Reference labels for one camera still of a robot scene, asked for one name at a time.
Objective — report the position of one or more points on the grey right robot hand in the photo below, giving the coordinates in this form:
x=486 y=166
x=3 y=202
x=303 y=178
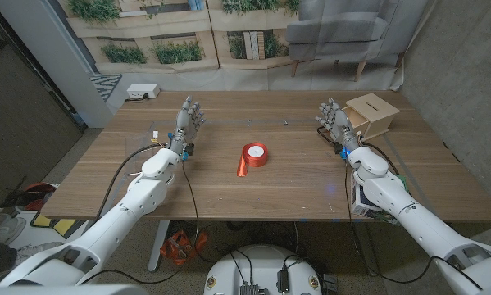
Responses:
x=339 y=123

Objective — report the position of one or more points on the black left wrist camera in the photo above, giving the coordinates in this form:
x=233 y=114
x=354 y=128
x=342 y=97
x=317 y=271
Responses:
x=190 y=149

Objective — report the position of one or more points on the clear plastic sheet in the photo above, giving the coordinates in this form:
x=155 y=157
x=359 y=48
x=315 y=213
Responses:
x=136 y=143

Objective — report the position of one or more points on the printed puzzle box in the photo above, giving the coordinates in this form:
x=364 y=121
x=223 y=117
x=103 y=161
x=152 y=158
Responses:
x=360 y=202

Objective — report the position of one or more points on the grey metal heatsink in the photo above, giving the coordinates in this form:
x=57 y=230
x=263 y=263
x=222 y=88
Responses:
x=251 y=290

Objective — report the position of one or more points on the patterned grey rug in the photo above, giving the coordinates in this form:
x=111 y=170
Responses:
x=105 y=86

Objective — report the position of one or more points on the wooden box with slot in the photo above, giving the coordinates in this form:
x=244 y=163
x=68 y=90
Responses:
x=376 y=110

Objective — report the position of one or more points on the grey table leg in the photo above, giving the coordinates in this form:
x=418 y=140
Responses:
x=366 y=246

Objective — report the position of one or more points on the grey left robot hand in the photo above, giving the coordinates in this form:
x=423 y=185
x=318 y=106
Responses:
x=183 y=123

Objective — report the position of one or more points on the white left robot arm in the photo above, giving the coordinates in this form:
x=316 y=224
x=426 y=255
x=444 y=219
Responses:
x=118 y=221

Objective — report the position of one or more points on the white power strip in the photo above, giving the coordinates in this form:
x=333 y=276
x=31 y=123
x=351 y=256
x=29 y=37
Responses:
x=142 y=91

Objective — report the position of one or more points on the red ribbon spool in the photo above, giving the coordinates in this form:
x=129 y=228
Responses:
x=261 y=157

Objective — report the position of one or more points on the printed backdrop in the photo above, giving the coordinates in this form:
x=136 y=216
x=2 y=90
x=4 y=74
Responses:
x=245 y=78

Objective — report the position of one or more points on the red round floor object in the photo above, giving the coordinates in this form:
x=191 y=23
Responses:
x=40 y=194

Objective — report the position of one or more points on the black power adapter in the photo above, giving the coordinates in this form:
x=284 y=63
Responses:
x=283 y=280

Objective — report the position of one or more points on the orange tool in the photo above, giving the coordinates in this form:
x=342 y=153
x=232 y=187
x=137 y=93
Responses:
x=179 y=246

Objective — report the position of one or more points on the yellow and black flat item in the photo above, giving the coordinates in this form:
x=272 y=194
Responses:
x=62 y=225

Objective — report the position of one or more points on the white table leg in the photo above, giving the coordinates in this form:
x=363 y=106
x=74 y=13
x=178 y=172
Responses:
x=158 y=246

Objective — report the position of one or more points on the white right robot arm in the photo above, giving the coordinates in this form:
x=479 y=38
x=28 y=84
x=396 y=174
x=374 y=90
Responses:
x=417 y=221

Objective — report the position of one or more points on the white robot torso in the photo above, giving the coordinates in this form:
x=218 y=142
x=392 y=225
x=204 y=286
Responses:
x=261 y=262

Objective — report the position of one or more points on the white sneaker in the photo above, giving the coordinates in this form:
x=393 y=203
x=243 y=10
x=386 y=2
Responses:
x=40 y=250

